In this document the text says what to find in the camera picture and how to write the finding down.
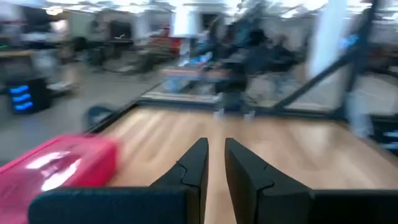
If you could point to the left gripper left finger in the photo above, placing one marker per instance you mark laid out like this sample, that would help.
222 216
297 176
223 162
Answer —
186 199

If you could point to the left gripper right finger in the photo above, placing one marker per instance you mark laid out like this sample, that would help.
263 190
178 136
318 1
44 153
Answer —
252 193

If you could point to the pink plastic supply box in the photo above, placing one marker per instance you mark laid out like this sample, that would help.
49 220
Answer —
77 161

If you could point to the black computer blue lights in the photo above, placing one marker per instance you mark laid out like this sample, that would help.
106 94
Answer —
20 98

